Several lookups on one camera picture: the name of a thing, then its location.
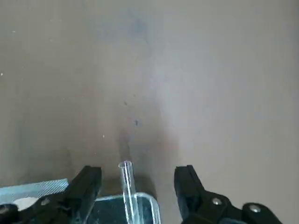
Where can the steel tray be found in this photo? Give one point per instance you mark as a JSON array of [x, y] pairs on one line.
[[112, 210]]

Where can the glass test tube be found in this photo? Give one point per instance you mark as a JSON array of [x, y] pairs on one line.
[[127, 182]]

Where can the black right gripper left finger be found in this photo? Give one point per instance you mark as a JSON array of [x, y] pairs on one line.
[[74, 198]]

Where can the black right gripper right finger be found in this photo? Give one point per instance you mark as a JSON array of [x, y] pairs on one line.
[[196, 205]]

